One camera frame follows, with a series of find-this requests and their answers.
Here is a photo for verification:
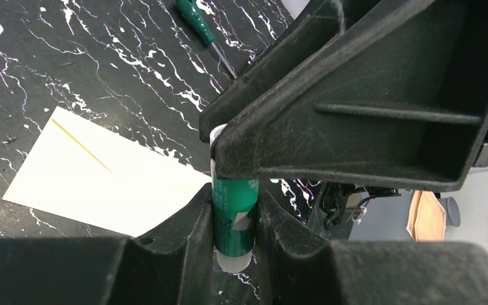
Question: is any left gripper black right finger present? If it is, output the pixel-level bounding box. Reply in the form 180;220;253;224
254;189;488;304

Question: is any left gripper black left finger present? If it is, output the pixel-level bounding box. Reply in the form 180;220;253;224
0;184;214;304

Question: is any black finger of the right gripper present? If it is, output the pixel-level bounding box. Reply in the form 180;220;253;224
198;0;382;144
212;1;488;192

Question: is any green white glue stick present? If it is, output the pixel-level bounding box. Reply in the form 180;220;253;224
208;124;261;274

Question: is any cream paper envelope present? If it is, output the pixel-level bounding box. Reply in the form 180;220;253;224
3;107;211;237

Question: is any green handled screwdriver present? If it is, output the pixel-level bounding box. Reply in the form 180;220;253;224
176;0;237;79

